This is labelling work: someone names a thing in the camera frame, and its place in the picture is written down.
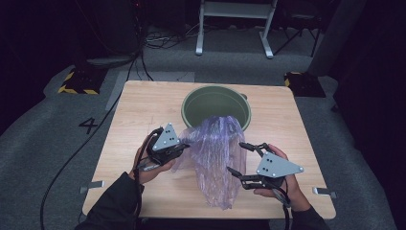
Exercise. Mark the person's right hand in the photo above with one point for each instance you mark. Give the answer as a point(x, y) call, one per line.
point(293, 198)

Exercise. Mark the metal table bracket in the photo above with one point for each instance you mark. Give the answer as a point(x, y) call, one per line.
point(324, 192)
point(92, 186)

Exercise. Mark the black tripod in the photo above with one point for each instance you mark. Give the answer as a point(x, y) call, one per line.
point(301, 32)

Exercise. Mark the person's left hand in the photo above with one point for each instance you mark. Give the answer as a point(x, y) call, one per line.
point(143, 174)

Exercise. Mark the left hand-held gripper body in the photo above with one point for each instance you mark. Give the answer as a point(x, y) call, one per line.
point(166, 140)

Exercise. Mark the grey pillar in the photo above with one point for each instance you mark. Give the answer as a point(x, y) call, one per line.
point(335, 38)

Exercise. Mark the green plastic bin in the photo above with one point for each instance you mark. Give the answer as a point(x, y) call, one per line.
point(210, 103)

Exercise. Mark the purple plastic bag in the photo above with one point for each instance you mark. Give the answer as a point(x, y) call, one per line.
point(214, 156)

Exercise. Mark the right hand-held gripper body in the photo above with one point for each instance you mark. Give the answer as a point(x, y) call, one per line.
point(274, 167)

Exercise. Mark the white metal stand frame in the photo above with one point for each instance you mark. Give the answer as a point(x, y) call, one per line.
point(236, 9)

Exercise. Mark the black yellow striped base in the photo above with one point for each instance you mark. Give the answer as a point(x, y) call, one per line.
point(81, 81)
point(304, 84)

